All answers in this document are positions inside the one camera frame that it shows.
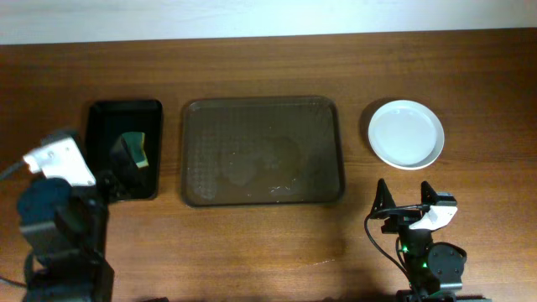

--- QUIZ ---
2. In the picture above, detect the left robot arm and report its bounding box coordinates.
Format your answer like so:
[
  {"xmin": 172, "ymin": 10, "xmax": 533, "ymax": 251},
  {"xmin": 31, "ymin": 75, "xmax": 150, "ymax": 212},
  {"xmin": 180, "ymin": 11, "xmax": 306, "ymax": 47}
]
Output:
[{"xmin": 17, "ymin": 132, "xmax": 141, "ymax": 301}]

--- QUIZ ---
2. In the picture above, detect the brown serving tray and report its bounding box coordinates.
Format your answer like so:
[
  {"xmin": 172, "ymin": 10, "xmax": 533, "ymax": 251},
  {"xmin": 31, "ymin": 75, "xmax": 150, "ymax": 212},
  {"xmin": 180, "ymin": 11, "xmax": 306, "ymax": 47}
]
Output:
[{"xmin": 180, "ymin": 96, "xmax": 346, "ymax": 208}]

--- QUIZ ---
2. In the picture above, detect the pale blue plate top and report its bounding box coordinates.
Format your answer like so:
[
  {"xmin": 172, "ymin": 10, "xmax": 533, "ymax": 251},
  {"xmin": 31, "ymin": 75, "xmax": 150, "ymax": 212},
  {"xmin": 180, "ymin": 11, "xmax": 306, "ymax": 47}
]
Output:
[{"xmin": 368, "ymin": 100, "xmax": 446, "ymax": 170}]

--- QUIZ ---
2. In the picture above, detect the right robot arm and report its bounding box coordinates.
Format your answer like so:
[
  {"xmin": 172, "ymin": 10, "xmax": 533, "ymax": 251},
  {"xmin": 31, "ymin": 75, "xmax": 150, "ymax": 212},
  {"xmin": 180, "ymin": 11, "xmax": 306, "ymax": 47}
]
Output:
[{"xmin": 363, "ymin": 179, "xmax": 486, "ymax": 302}]

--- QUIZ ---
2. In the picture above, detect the black rectangular tray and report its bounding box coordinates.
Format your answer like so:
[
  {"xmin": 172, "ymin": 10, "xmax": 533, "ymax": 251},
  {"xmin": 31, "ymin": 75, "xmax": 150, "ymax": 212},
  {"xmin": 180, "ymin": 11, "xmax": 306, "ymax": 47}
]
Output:
[{"xmin": 86, "ymin": 100, "xmax": 164, "ymax": 200}]

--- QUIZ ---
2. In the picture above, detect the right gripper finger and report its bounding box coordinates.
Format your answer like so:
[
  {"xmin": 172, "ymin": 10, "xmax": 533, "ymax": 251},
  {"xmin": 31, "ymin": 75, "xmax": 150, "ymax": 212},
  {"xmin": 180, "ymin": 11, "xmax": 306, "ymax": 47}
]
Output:
[
  {"xmin": 420, "ymin": 181, "xmax": 438, "ymax": 206},
  {"xmin": 372, "ymin": 179, "xmax": 396, "ymax": 212}
]

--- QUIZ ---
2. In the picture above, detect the green yellow sponge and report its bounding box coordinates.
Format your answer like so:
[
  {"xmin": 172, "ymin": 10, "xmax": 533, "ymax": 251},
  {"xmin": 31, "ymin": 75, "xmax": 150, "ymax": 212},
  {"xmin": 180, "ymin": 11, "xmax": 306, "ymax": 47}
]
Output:
[{"xmin": 122, "ymin": 132, "xmax": 149, "ymax": 169}]

